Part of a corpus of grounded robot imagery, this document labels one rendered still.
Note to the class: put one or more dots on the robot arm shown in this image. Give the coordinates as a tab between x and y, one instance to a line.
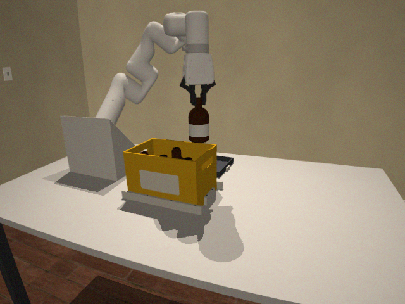
178	30

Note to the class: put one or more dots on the yellow crate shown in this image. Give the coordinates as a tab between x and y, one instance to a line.
176	179

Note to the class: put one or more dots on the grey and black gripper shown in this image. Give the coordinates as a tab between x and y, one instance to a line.
198	70

